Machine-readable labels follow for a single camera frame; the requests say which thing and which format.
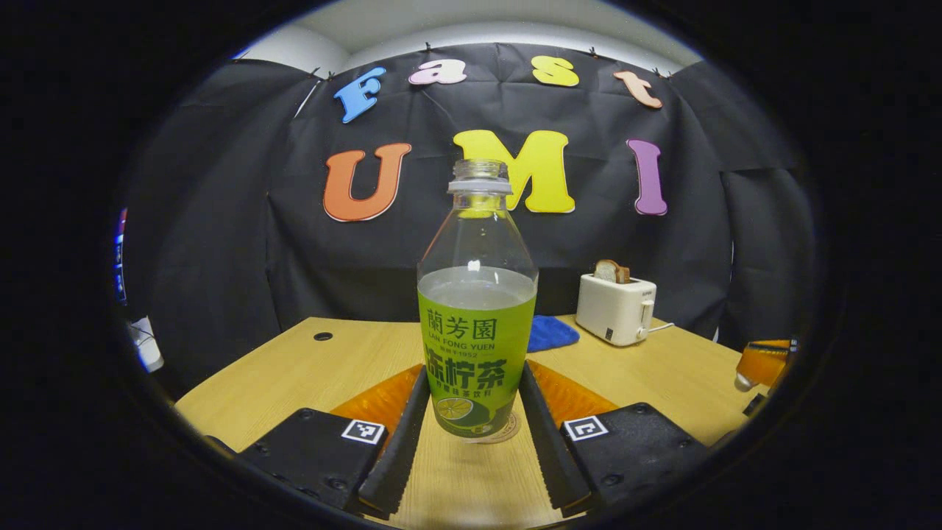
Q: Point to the white side desk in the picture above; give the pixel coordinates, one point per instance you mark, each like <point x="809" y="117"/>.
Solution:
<point x="147" y="346"/>

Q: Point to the black backdrop cloth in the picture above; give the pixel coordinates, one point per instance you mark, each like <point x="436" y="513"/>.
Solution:
<point x="243" y="250"/>

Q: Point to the blue towel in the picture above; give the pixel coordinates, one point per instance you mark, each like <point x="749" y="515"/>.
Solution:
<point x="552" y="333"/>

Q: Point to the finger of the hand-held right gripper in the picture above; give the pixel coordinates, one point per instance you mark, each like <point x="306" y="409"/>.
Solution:
<point x="765" y="364"/>
<point x="755" y="405"/>

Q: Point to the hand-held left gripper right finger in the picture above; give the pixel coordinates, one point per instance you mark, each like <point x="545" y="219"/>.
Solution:
<point x="544" y="442"/>

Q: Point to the green label water bottle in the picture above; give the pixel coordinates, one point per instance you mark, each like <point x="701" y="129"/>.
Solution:
<point x="477" y="346"/>

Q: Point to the toast slice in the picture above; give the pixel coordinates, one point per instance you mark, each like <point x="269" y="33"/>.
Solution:
<point x="609" y="271"/>

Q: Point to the computer monitor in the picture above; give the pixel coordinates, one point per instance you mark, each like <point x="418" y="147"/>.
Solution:
<point x="120" y="258"/>

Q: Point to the white toaster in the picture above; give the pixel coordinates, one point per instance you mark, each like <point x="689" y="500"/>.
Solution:
<point x="611" y="309"/>

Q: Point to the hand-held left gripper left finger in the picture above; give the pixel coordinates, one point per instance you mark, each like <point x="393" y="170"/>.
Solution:
<point x="401" y="442"/>

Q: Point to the round wooden coaster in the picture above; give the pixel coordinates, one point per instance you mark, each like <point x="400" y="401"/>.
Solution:
<point x="508" y="434"/>

